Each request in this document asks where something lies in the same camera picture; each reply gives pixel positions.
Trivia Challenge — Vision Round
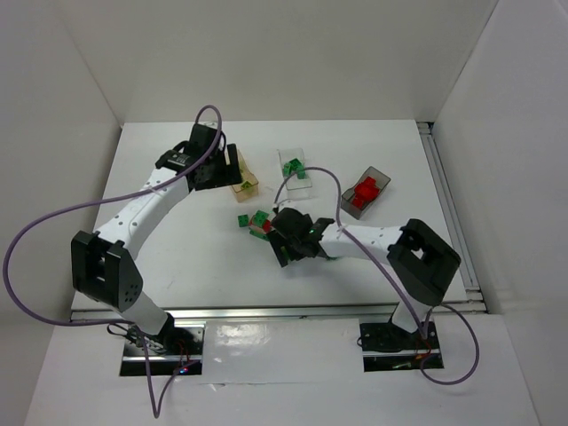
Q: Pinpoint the orange transparent container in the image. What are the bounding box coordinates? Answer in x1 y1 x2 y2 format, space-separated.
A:
231 150 259 203

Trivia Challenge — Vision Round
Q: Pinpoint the red lego brick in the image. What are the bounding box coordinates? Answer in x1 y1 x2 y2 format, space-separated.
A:
351 197 366 209
354 177 381 202

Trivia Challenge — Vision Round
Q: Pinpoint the aluminium front rail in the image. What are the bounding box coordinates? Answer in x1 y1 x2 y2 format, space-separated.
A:
70 300 487 322

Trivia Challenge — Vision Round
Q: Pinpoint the aluminium side rail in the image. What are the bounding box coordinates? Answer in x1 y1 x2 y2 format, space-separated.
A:
416 122 485 304

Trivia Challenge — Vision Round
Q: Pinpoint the grey transparent container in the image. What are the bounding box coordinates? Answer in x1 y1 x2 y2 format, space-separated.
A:
341 166 391 219

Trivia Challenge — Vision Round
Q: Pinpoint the clear transparent container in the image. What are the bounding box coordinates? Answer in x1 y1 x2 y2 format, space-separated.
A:
278 147 315 201

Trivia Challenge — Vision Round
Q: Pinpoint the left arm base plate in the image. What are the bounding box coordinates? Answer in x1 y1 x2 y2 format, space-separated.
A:
106 324 205 377

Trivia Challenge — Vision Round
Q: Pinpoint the dark green lego cube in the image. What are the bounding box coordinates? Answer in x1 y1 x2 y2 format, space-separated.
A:
289 158 304 170

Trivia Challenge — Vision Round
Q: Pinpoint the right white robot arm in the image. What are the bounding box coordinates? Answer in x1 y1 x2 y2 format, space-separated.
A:
267 208 462 334

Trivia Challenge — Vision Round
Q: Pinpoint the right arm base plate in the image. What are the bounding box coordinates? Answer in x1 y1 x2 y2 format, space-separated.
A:
357 321 444 373

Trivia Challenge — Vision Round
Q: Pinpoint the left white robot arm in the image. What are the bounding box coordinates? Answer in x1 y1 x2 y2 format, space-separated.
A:
71 123 241 348

